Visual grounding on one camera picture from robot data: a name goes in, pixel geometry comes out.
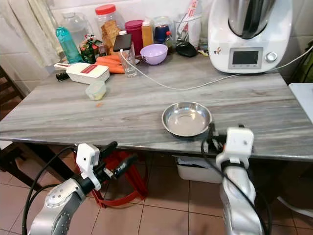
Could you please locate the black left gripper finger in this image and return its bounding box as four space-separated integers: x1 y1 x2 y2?
113 153 138 177
100 141 119 159

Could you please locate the round steel plate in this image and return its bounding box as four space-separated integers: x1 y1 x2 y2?
161 101 213 138

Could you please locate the red plastic stool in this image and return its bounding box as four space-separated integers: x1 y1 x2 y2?
73 149 148 209

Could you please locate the white plastic bin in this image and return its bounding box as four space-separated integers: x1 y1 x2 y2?
176 156 224 185

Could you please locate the small clear plastic container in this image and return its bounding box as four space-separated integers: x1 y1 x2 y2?
85 80 107 101

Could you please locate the white vegetable slicer box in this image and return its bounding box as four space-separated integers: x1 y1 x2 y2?
53 62 111 84

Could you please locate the clear drinking glass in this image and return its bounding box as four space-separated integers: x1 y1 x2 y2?
122 49 138 78

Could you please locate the dark wooden chair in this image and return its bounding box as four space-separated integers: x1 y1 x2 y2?
0 65 31 121

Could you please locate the black pouch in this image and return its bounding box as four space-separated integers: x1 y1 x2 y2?
176 42 199 58

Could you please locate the green snack packet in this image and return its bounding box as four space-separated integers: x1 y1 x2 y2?
79 34 105 64

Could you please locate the white kitchen food processor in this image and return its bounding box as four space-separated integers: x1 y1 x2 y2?
207 0 294 74

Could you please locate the purple plastic bowl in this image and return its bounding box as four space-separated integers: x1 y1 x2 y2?
140 44 169 66

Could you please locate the black smartphone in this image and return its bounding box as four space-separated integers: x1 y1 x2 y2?
112 33 133 52

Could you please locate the small red cap bottle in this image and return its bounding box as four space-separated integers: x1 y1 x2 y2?
165 31 176 52

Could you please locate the teal water bottle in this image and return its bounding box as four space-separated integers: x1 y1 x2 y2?
55 26 81 64

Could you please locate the clear plastic utensil container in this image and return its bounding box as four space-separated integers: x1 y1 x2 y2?
174 14 202 47

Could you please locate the magenta canister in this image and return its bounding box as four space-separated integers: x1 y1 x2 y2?
124 20 144 49

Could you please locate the tall clear bottle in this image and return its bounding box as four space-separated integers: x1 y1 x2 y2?
199 0 214 49

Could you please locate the orange sauce bottle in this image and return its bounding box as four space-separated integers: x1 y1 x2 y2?
141 19 154 47

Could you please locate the red lid cracker jar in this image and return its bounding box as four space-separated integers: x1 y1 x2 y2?
95 4 121 56

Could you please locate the dark blue jar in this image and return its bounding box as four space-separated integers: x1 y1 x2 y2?
153 16 173 44

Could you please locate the large clear plastic jug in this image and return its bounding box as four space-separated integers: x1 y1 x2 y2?
61 12 91 49

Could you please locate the red and white package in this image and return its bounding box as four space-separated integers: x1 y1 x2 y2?
183 0 201 30

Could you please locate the beige hanging cloth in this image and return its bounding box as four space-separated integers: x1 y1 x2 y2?
6 0 65 68

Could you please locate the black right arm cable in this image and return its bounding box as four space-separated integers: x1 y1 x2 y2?
200 123 272 235

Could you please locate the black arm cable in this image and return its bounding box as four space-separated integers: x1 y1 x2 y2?
22 146 80 235
200 123 272 235

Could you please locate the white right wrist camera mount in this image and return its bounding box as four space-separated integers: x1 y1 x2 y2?
215 126 255 170

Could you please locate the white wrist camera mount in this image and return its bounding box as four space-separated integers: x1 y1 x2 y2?
215 126 255 170
75 143 101 191

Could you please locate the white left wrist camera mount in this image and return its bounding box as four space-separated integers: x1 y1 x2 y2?
75 143 101 191

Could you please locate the white charging cable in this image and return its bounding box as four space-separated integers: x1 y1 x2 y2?
120 45 313 91

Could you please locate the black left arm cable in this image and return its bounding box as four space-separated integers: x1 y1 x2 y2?
22 146 80 235

